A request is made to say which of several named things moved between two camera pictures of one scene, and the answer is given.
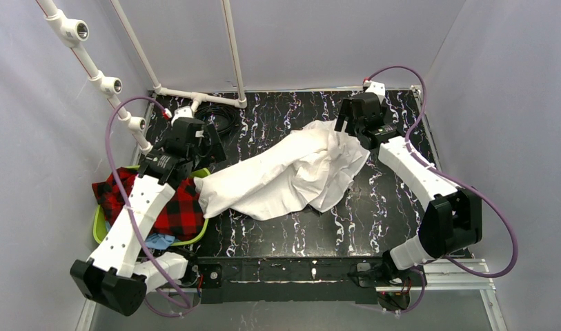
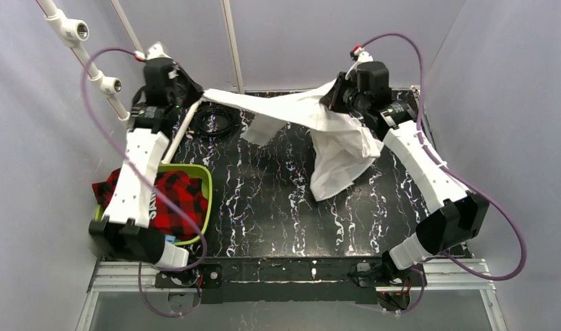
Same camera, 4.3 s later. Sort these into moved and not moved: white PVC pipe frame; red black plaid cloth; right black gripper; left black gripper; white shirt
Moved: left black gripper; white shirt; right black gripper
Not moved: red black plaid cloth; white PVC pipe frame
